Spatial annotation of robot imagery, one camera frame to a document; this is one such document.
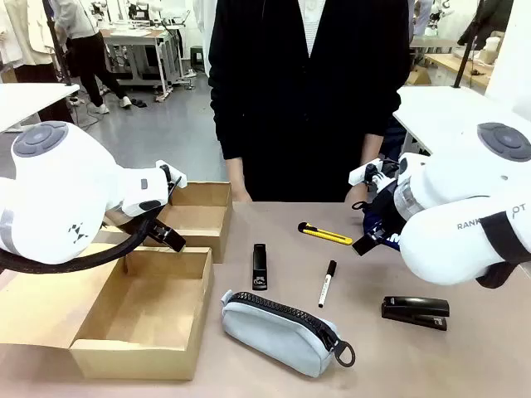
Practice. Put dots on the narrow black stapler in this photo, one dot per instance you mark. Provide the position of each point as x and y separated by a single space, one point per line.
260 267

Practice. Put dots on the grey zipper pencil case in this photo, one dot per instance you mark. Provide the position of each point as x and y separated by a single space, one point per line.
274 336

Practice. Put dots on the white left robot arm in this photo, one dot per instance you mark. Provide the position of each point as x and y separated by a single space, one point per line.
62 186

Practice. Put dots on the person in black cardigan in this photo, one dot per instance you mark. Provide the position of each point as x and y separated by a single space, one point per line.
307 103

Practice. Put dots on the small cardboard box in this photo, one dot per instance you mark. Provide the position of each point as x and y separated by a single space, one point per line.
199 215

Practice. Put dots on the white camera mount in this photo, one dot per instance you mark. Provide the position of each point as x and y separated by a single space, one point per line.
176 179
357 174

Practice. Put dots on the background workbench desk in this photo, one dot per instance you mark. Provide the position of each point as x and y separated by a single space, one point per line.
141 45

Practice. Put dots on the white side table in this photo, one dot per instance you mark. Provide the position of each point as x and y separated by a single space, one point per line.
29 101
439 108

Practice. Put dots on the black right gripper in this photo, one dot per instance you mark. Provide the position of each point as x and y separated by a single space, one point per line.
366 244

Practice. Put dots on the person's left hand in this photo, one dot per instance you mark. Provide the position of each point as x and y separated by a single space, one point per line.
357 194

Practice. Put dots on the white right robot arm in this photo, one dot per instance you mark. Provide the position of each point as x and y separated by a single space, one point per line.
456 199

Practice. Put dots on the person in grey top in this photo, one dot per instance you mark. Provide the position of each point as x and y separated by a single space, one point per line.
85 45

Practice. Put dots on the person in white coat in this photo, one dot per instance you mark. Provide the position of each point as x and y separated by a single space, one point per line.
25 37

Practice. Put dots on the wooden background table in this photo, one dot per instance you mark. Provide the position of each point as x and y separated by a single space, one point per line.
460 66

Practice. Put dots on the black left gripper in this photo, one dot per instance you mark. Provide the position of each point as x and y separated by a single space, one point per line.
168 237

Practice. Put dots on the person's right hand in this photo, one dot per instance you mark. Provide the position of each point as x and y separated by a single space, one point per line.
240 194

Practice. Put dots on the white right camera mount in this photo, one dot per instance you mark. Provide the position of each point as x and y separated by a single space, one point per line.
357 174

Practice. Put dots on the black tripod pole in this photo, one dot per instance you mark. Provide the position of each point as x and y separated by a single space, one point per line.
58 45

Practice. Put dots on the large cardboard box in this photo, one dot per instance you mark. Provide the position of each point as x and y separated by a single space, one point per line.
137 298

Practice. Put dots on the black stand pole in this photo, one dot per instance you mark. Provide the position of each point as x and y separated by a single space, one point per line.
469 45

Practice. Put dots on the yellow utility knife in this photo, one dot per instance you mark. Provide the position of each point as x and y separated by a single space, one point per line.
323 233

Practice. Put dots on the wide black stapler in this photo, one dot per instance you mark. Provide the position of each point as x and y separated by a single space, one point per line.
415 311

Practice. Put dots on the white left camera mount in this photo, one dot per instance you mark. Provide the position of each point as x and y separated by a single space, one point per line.
176 179

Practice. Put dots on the white black-capped marker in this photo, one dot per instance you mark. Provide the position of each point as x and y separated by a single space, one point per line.
326 286

